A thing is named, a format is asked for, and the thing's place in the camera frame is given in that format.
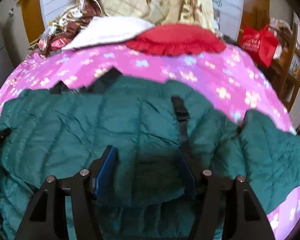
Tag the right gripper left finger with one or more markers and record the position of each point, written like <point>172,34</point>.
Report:
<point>45,217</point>

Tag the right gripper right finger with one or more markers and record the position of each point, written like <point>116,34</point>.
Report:
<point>244,217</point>

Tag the dark green puffer jacket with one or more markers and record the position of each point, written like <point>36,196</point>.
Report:
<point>60,131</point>

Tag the brown patterned blanket pile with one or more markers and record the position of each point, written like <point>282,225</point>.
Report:
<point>65,27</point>

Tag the pink floral bed sheet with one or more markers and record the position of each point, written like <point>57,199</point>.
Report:
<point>229,80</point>

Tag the white pillow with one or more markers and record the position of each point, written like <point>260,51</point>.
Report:
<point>108,30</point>

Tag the wooden shelf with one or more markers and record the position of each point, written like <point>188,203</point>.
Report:
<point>285,68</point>

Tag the red gift bag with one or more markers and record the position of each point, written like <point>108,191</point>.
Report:
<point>259,44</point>

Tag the red ruffled pillow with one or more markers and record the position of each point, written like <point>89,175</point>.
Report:
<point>175,40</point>

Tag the cream rose-print quilt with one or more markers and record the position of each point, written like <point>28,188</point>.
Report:
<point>158,12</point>

